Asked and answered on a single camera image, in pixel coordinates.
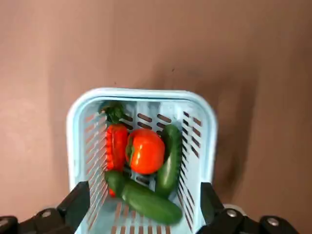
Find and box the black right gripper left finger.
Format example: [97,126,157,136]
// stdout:
[0,180,91,234]

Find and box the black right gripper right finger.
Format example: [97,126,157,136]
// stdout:
[198,181,302,234]

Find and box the red toy tomato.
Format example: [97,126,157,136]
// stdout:
[124,128,166,175]

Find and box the light blue plastic basket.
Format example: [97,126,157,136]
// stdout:
[66,87,218,234]

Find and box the green toy cucumber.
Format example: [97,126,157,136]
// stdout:
[104,170,184,226]
[154,123,183,199]

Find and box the red ridged toy vegetable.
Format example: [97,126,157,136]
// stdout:
[98,100,130,198]

